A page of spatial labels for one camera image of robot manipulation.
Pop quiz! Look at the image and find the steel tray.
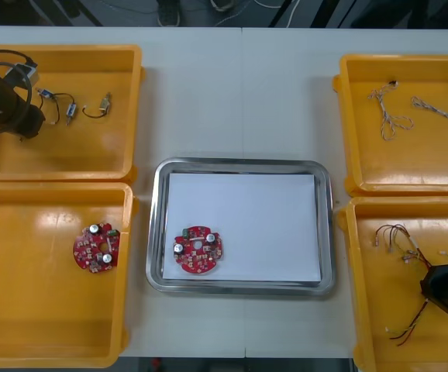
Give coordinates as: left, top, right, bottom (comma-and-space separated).
145, 157, 338, 298

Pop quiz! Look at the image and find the yellow-orange plastic bin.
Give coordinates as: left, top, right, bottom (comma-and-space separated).
0, 181, 140, 369
338, 195, 448, 372
0, 44, 147, 184
332, 53, 448, 198

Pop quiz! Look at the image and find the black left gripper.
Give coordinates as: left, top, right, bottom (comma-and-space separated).
16, 104, 47, 143

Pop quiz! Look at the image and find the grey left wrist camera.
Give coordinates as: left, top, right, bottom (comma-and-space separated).
7, 64, 39, 83

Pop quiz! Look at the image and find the white sheet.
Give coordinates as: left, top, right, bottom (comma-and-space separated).
161, 172, 323, 283

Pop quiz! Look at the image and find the white background cable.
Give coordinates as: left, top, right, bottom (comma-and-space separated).
288, 0, 302, 26

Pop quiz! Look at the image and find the blue label solenoid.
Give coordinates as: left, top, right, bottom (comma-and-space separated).
36, 88, 61, 126
55, 92, 78, 127

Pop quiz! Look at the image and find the red green wire harness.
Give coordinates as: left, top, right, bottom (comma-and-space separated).
374, 223, 430, 346

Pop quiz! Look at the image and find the round red circuit board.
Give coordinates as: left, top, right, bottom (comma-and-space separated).
72, 222, 122, 275
173, 226, 225, 275

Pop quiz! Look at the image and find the blue-white twisted wire harness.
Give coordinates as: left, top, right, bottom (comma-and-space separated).
366, 79, 415, 141
410, 96, 448, 129

